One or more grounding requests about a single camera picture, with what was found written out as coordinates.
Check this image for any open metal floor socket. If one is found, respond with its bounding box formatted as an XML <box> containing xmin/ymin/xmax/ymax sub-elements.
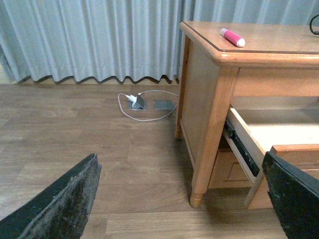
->
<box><xmin>128</xmin><ymin>95</ymin><xmax>147</xmax><ymax>111</ymax></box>

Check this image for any closed metal floor socket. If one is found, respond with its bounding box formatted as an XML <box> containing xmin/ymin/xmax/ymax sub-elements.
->
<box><xmin>153</xmin><ymin>100</ymin><xmax>174</xmax><ymax>111</ymax></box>

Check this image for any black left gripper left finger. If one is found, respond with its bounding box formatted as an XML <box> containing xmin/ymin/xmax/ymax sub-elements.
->
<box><xmin>0</xmin><ymin>154</ymin><xmax>102</xmax><ymax>239</ymax></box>

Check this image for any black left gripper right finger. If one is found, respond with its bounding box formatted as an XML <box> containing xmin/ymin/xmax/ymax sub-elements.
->
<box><xmin>262</xmin><ymin>151</ymin><xmax>319</xmax><ymax>239</ymax></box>

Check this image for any pink marker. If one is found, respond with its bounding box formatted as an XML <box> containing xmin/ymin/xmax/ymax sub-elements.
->
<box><xmin>220</xmin><ymin>28</ymin><xmax>246</xmax><ymax>48</ymax></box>

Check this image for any white wall plug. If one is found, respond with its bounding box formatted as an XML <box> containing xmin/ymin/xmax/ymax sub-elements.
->
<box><xmin>125</xmin><ymin>95</ymin><xmax>137</xmax><ymax>103</ymax></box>

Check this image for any white charging cable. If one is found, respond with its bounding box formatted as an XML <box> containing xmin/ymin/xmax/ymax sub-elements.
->
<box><xmin>118</xmin><ymin>90</ymin><xmax>179</xmax><ymax>122</ymax></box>

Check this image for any light blue curtain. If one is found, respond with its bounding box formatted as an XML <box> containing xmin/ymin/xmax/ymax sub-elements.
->
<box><xmin>0</xmin><ymin>0</ymin><xmax>319</xmax><ymax>82</ymax></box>

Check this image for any black cable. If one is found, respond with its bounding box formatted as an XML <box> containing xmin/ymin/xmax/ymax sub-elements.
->
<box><xmin>310</xmin><ymin>14</ymin><xmax>319</xmax><ymax>35</ymax></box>

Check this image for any wooden nightstand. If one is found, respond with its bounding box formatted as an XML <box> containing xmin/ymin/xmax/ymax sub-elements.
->
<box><xmin>175</xmin><ymin>21</ymin><xmax>319</xmax><ymax>208</ymax></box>

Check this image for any wooden drawer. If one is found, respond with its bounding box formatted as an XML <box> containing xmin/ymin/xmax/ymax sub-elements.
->
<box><xmin>223</xmin><ymin>104</ymin><xmax>319</xmax><ymax>206</ymax></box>

